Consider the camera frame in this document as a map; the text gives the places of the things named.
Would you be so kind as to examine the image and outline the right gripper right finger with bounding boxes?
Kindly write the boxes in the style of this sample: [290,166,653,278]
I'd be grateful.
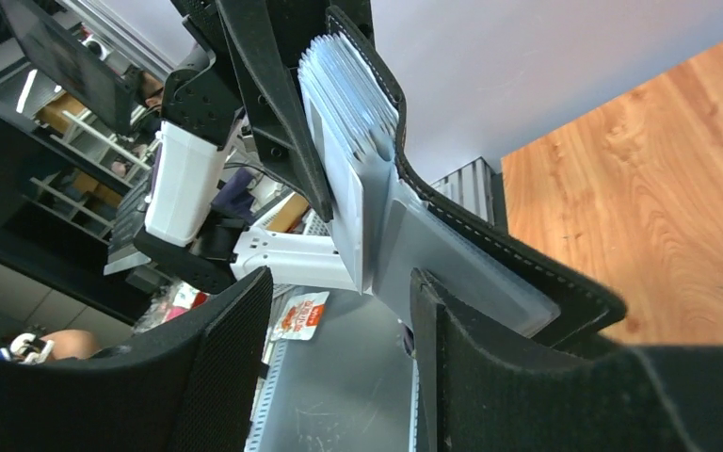
[410,269,723,451]

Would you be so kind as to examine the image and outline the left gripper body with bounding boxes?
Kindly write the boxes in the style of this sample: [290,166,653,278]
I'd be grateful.
[172,0,373,68]

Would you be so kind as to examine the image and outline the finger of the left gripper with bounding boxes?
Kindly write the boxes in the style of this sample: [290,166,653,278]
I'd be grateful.
[217,1,333,222]

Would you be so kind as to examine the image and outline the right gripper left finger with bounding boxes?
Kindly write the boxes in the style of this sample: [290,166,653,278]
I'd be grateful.
[0,267,273,451]

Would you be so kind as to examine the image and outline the black leather card holder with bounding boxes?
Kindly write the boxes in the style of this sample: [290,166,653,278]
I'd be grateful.
[297,5,626,348]

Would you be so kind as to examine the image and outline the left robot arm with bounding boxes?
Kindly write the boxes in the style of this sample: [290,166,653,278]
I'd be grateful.
[104,1,342,292]

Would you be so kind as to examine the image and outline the orange snack packet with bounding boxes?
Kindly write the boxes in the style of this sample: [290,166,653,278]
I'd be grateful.
[270,291,330,342]

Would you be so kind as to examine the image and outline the storage shelving rack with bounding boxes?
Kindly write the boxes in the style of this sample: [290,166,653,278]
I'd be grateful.
[23,92,160,244]

